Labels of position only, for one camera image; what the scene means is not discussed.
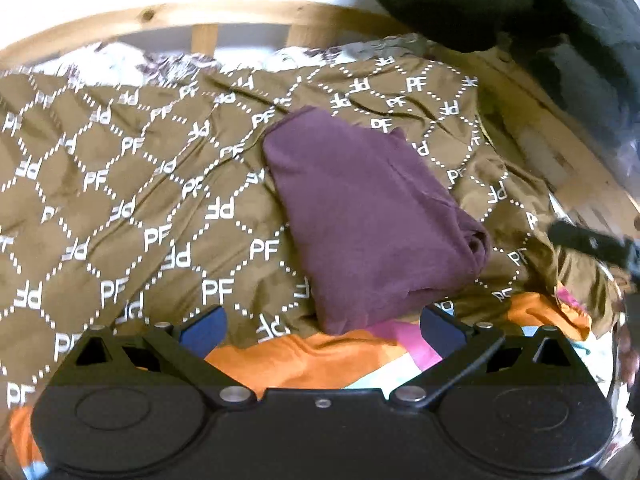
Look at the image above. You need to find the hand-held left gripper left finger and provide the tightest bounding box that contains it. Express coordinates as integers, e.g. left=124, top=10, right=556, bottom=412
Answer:
left=65, top=304, right=257, bottom=412

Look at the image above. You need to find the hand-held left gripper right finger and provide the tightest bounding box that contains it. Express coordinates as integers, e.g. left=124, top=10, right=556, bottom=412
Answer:
left=389, top=301, right=590, bottom=409

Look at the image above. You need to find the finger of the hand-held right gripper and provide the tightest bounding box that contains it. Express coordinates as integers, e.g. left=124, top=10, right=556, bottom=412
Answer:
left=546, top=219, right=640, bottom=271

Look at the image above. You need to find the maroon garment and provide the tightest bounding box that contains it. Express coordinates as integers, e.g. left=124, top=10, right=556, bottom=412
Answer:
left=261, top=106, right=493, bottom=336

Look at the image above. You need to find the orange colourful bed sheet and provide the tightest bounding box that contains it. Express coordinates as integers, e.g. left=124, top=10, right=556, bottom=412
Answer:
left=10, top=285, right=618, bottom=480

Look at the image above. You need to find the brown patterned blanket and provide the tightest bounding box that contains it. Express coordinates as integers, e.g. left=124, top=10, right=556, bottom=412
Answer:
left=0, top=52, right=603, bottom=411

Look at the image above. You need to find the black cloth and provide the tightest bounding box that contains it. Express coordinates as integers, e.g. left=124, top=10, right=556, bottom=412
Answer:
left=372, top=0, right=640, bottom=128

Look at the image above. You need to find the white floral bed sheet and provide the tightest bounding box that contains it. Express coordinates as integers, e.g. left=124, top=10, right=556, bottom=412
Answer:
left=50, top=34, right=433, bottom=88

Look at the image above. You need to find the wooden bed frame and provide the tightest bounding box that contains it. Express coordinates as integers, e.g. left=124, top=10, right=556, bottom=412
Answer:
left=0, top=0, right=640, bottom=246

